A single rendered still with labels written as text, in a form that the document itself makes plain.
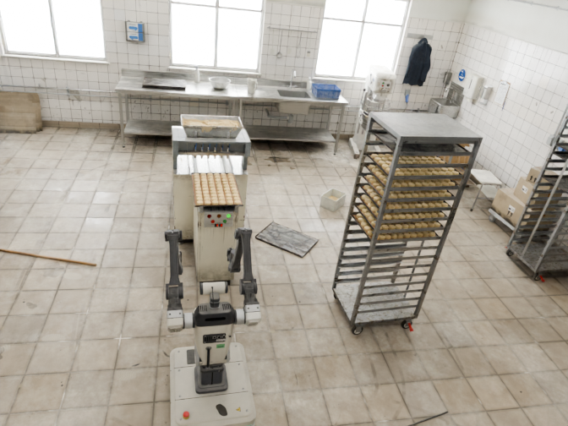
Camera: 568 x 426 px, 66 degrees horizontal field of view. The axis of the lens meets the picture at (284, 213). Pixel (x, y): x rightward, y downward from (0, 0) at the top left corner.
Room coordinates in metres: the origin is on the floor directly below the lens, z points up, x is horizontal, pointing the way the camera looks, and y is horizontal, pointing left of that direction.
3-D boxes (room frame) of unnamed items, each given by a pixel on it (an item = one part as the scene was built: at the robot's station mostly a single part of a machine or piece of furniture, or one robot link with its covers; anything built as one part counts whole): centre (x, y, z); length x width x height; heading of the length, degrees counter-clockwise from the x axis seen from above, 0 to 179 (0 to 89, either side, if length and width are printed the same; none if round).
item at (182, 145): (3.95, 0.79, 1.01); 0.72 x 0.33 x 0.34; 107
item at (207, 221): (3.12, 0.54, 0.77); 0.24 x 0.04 x 0.14; 107
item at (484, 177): (5.62, -2.74, 0.23); 0.45 x 0.45 x 0.46; 6
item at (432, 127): (3.08, -0.91, 0.93); 0.64 x 0.51 x 1.78; 109
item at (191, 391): (1.94, 0.34, 0.24); 0.68 x 0.53 x 0.41; 17
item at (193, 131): (3.95, 0.79, 1.25); 0.56 x 0.29 x 0.14; 107
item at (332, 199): (5.04, -0.61, 0.08); 0.30 x 0.22 x 0.16; 149
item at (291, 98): (6.67, 0.97, 0.61); 3.40 x 0.70 x 1.22; 104
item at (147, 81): (6.40, 1.99, 0.93); 0.60 x 0.40 x 0.01; 105
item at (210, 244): (3.47, 0.64, 0.45); 0.70 x 0.34 x 0.90; 17
